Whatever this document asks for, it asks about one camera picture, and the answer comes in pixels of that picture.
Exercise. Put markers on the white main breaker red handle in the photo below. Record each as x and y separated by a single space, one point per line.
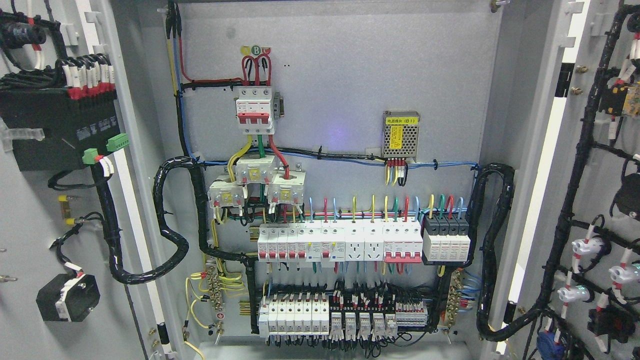
258 107

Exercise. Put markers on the white rotary selector switch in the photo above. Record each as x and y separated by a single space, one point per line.
68 298

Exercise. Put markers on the black digital power meter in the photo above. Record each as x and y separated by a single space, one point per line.
75 130

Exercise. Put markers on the black wire harness right door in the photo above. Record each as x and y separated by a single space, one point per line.
583 265

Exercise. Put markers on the white socket breaker row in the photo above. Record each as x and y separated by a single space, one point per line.
320 242

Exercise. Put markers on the yellow terminal connector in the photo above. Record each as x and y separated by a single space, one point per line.
64 202

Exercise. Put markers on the brass ground terminal bar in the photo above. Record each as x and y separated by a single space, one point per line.
214 290

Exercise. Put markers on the metal mesh power supply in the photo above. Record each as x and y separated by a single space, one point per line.
400 134

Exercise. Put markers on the black white surge protector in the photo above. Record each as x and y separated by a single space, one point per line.
445 241

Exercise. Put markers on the white current transformers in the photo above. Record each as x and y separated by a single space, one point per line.
258 176

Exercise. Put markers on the red handle circuit breaker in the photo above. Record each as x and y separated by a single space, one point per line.
403 242

